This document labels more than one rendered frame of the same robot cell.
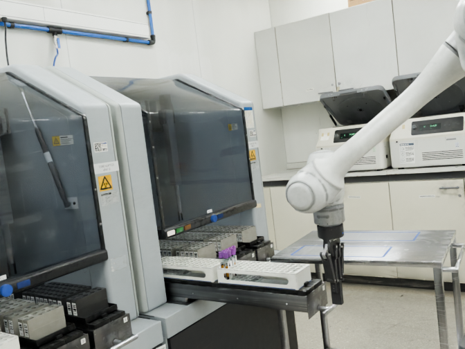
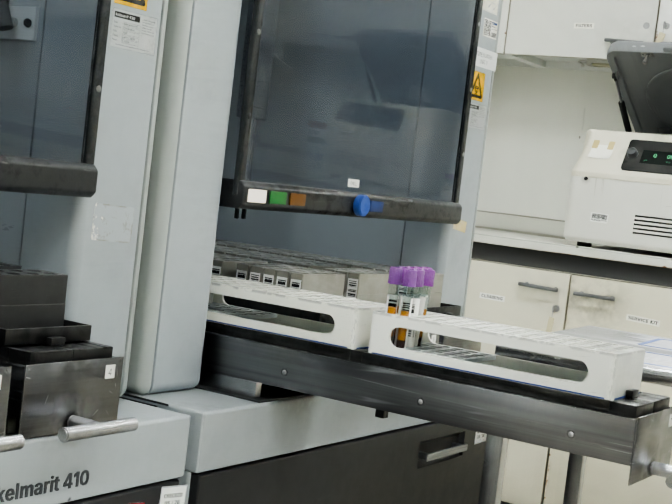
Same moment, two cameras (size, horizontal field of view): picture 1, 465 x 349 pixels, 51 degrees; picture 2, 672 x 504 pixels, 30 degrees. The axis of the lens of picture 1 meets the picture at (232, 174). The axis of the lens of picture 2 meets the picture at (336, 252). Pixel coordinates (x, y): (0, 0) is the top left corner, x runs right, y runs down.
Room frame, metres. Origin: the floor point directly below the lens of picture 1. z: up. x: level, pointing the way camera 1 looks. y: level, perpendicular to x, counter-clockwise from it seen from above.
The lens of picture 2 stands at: (0.13, 0.23, 1.01)
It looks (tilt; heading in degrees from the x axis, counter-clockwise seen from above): 3 degrees down; 356
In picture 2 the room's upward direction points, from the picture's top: 7 degrees clockwise
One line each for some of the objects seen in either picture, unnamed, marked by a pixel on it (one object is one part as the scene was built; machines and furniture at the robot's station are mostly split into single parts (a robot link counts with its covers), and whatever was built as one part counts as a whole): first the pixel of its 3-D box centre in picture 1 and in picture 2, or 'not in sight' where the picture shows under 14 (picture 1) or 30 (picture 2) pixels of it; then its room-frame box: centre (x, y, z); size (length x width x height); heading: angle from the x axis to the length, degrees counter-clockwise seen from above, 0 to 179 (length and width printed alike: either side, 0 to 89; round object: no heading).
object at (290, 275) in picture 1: (262, 275); (502, 356); (1.53, -0.06, 0.83); 0.30 x 0.10 x 0.06; 55
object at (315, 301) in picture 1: (230, 288); (393, 381); (1.60, 0.05, 0.78); 0.73 x 0.14 x 0.09; 55
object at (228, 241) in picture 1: (227, 244); (371, 293); (1.98, 0.05, 0.85); 0.12 x 0.02 x 0.06; 144
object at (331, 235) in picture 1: (331, 239); not in sight; (1.38, -0.26, 0.96); 0.08 x 0.07 x 0.09; 145
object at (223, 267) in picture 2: (178, 252); (238, 280); (1.93, 0.25, 0.85); 0.12 x 0.02 x 0.06; 145
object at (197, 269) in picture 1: (187, 269); (274, 313); (1.71, 0.20, 0.83); 0.30 x 0.10 x 0.06; 55
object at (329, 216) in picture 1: (329, 214); not in sight; (1.38, -0.26, 1.03); 0.09 x 0.09 x 0.06
